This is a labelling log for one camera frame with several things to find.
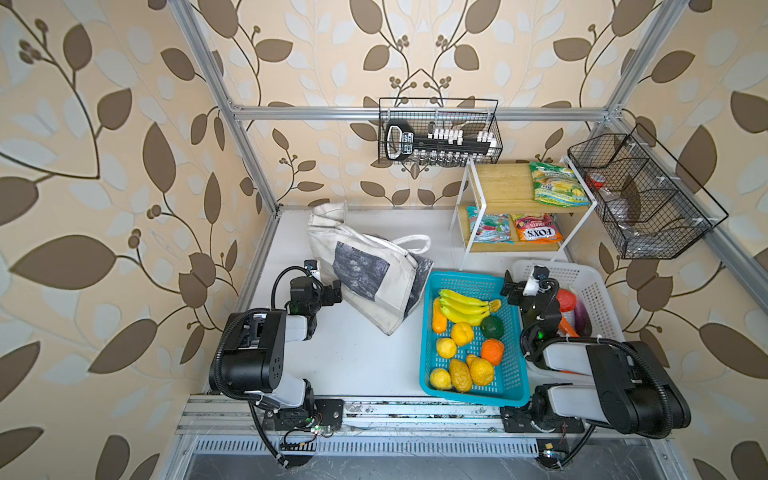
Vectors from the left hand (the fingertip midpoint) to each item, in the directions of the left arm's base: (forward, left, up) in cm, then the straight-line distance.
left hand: (327, 279), depth 95 cm
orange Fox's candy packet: (+11, -65, +14) cm, 68 cm away
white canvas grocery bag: (-5, -18, +10) cm, 22 cm away
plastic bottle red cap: (+16, -77, +29) cm, 84 cm away
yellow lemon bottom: (-29, -35, 0) cm, 45 cm away
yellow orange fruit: (-17, -41, +1) cm, 45 cm away
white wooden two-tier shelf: (+6, -53, +28) cm, 61 cm away
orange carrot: (-13, -72, -2) cm, 74 cm away
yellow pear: (-27, -45, +1) cm, 53 cm away
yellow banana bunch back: (-9, -43, -1) cm, 44 cm away
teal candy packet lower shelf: (+11, -51, +15) cm, 54 cm away
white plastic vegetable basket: (0, -80, +4) cm, 80 cm away
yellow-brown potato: (-28, -40, 0) cm, 49 cm away
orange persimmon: (-21, -49, +1) cm, 53 cm away
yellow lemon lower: (-20, -37, -1) cm, 42 cm away
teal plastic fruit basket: (-18, -45, -5) cm, 49 cm away
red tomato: (-6, -74, +1) cm, 74 cm away
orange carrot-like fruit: (-12, -35, -1) cm, 38 cm away
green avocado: (-15, -50, +2) cm, 52 cm away
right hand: (-2, -61, +7) cm, 61 cm away
